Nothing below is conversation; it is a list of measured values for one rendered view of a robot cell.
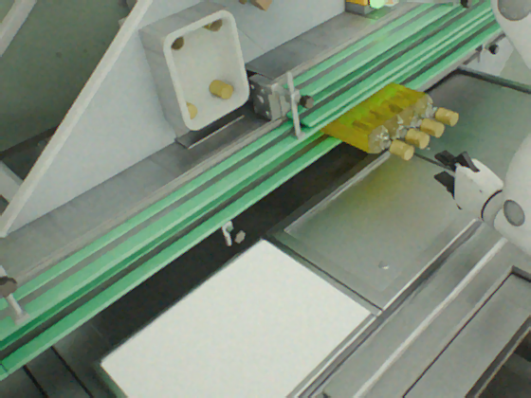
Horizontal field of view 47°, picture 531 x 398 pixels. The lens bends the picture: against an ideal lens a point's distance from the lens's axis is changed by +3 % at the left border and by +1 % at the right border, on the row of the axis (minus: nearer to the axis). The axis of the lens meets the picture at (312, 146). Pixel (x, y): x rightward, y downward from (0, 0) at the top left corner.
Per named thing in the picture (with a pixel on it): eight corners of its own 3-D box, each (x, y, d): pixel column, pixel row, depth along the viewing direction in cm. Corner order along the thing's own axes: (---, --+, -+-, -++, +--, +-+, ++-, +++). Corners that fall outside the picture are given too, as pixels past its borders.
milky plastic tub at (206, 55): (167, 122, 132) (190, 135, 126) (137, 28, 119) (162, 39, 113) (228, 89, 141) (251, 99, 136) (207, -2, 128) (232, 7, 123)
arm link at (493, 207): (521, 227, 116) (510, 220, 118) (525, 192, 111) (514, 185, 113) (491, 244, 113) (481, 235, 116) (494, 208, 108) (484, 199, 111)
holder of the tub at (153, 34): (172, 140, 135) (192, 153, 130) (137, 28, 119) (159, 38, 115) (230, 108, 144) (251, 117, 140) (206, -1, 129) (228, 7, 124)
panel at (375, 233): (93, 373, 112) (201, 507, 91) (88, 364, 110) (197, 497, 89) (394, 144, 160) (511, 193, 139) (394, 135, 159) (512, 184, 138)
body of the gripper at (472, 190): (514, 222, 117) (474, 192, 126) (519, 181, 112) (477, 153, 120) (484, 237, 115) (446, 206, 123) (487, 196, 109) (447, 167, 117)
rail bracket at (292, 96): (273, 129, 138) (310, 148, 130) (261, 65, 128) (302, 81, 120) (282, 123, 139) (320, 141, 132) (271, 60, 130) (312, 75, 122)
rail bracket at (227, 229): (200, 233, 134) (237, 261, 126) (193, 210, 130) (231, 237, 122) (214, 224, 136) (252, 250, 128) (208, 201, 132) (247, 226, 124)
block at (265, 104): (251, 114, 141) (271, 123, 137) (245, 79, 136) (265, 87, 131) (263, 107, 143) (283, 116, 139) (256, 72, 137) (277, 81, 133)
